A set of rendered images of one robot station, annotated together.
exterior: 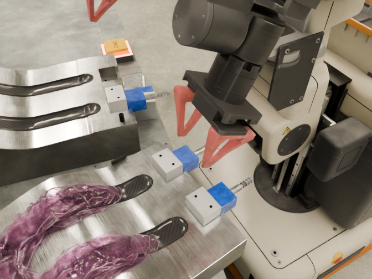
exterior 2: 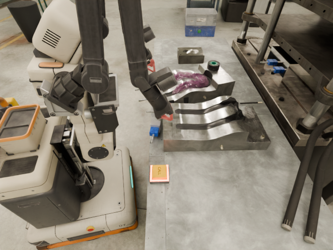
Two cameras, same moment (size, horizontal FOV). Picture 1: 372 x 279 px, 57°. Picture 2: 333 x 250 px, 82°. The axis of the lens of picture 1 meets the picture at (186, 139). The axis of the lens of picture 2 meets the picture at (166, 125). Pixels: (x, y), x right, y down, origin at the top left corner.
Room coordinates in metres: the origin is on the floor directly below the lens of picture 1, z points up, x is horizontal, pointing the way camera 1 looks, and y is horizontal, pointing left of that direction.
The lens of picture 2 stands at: (1.26, 0.35, 1.55)
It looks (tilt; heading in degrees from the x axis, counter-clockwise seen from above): 45 degrees down; 197
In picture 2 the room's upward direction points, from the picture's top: straight up
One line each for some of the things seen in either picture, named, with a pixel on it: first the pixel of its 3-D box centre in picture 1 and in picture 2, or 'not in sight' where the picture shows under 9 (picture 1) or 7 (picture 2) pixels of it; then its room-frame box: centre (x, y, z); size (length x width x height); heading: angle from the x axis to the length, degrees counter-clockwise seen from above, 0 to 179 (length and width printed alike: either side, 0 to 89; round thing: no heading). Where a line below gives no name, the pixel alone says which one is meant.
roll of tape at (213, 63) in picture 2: not in sight; (213, 65); (0.06, 0.31, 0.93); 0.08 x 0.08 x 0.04
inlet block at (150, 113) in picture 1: (144, 93); (153, 133); (0.65, 0.10, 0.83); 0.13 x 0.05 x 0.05; 7
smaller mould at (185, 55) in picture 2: not in sight; (190, 55); (-0.23, 0.10, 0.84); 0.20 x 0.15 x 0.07; 108
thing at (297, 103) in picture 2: not in sight; (308, 75); (-0.31, 1.02, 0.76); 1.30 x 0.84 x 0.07; 18
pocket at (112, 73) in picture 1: (111, 79); (168, 129); (0.65, 0.17, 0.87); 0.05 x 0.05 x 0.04; 18
